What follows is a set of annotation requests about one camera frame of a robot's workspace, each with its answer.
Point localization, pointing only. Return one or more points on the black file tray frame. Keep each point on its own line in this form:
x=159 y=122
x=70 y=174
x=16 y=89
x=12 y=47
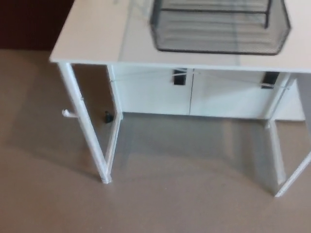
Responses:
x=266 y=14

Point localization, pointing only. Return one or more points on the dark red panel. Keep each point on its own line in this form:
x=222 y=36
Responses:
x=29 y=21

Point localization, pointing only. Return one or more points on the black mesh tray layer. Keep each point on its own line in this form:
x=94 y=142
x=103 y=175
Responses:
x=218 y=41

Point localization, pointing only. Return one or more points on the white table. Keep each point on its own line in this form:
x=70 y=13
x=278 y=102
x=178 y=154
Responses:
x=97 y=36

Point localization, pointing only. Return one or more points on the small black floor object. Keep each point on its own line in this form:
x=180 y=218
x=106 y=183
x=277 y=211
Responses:
x=108 y=117

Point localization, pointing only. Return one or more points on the white hook on table leg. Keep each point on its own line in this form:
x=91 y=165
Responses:
x=69 y=114

